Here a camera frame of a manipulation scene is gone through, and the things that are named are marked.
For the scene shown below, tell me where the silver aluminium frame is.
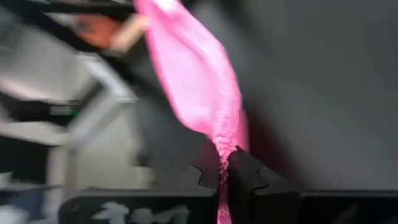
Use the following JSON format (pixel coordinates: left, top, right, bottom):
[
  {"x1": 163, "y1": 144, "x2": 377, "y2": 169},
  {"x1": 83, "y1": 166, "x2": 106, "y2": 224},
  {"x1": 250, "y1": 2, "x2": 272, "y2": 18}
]
[{"x1": 0, "y1": 18, "x2": 139, "y2": 200}]

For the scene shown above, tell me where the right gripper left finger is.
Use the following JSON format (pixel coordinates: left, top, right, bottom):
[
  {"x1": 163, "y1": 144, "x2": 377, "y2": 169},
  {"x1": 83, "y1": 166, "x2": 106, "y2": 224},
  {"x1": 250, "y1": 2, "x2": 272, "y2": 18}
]
[{"x1": 190, "y1": 144, "x2": 225, "y2": 191}]

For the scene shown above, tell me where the pink waffle microfiber towel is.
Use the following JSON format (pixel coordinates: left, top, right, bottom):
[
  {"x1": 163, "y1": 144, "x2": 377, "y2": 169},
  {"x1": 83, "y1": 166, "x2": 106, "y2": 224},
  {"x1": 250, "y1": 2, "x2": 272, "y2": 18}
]
[{"x1": 133, "y1": 0, "x2": 249, "y2": 224}]

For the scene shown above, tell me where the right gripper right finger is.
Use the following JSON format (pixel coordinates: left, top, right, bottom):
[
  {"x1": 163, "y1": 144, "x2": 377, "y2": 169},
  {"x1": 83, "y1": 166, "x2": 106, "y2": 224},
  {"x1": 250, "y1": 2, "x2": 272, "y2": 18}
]
[{"x1": 228, "y1": 147, "x2": 302, "y2": 224}]

